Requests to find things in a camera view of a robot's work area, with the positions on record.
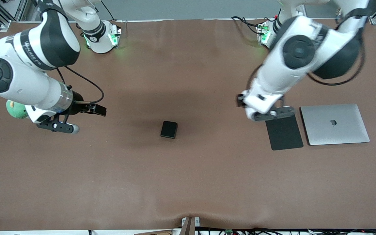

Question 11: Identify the black phone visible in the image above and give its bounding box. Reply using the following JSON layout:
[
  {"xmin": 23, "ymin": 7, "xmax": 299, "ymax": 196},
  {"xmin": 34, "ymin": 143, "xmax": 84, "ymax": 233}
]
[{"xmin": 160, "ymin": 121, "xmax": 178, "ymax": 139}]

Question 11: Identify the black mouse pad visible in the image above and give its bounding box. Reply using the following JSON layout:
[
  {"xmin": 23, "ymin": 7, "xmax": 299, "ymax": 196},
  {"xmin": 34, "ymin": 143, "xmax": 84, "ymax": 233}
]
[{"xmin": 266, "ymin": 114, "xmax": 304, "ymax": 151}]

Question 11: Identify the green dinosaur plush toy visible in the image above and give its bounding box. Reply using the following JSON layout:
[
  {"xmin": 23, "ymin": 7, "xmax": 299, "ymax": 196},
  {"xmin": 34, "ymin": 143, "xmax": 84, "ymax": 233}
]
[{"xmin": 6, "ymin": 100, "xmax": 29, "ymax": 119}]

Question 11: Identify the green-lit base connector block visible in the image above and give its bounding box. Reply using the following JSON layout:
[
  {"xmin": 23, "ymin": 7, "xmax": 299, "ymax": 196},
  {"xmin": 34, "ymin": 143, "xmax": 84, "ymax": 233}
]
[
  {"xmin": 256, "ymin": 22, "xmax": 271, "ymax": 44},
  {"xmin": 108, "ymin": 25, "xmax": 122, "ymax": 48}
]

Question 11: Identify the brown table cover mat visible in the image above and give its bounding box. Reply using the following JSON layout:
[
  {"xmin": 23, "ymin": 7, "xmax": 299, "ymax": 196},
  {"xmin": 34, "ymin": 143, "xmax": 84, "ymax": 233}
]
[{"xmin": 0, "ymin": 18, "xmax": 376, "ymax": 231}]

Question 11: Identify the silver closed laptop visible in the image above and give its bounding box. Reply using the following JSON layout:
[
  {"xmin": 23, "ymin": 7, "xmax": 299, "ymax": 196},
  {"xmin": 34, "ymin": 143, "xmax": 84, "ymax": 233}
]
[{"xmin": 300, "ymin": 104, "xmax": 370, "ymax": 146}]

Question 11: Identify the black base cable bundle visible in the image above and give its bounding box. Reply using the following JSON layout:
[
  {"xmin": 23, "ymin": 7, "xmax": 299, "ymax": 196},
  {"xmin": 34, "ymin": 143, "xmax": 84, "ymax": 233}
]
[{"xmin": 230, "ymin": 15, "xmax": 275, "ymax": 35}]

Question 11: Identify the silver metal mounting bracket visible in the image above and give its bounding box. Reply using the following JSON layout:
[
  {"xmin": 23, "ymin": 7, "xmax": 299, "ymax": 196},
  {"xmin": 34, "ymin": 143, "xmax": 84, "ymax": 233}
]
[{"xmin": 181, "ymin": 217, "xmax": 200, "ymax": 227}]

